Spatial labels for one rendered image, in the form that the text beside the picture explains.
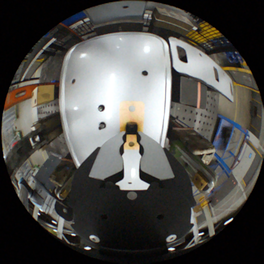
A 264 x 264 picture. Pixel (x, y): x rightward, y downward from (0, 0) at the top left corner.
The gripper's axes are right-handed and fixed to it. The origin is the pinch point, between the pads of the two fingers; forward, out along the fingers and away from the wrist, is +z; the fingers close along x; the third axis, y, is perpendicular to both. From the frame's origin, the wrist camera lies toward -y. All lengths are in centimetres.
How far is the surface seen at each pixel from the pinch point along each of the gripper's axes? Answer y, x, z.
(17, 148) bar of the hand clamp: -2.6, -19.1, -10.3
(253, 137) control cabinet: 26, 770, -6
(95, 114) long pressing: -2.0, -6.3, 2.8
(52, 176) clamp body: 14.7, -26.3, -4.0
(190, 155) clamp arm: 3.3, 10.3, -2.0
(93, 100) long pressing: -4.3, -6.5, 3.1
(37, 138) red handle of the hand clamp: -0.7, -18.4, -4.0
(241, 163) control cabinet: 228, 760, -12
